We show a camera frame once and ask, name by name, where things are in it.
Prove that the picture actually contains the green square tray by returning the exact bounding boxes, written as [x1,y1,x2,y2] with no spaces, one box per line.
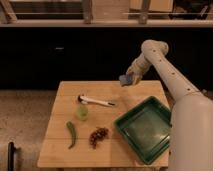
[114,96,171,165]

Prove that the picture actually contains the white black handled tool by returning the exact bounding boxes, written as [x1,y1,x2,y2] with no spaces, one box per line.
[78,95,114,106]

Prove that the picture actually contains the blue sponge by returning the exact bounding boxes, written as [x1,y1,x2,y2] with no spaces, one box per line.
[119,75,133,86]

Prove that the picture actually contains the green chili pepper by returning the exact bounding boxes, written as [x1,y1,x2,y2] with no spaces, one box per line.
[66,121,76,149]

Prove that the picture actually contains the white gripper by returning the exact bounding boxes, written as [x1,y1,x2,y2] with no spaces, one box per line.
[127,53,150,85]

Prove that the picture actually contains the light green cup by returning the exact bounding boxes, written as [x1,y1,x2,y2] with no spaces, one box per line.
[76,105,88,121]

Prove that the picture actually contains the red grape bunch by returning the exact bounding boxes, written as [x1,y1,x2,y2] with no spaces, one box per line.
[89,127,109,148]

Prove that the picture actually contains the dark cabinet counter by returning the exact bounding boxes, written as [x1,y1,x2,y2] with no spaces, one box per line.
[0,27,213,90]

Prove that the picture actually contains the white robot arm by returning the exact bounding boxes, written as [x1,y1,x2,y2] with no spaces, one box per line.
[127,40,213,171]

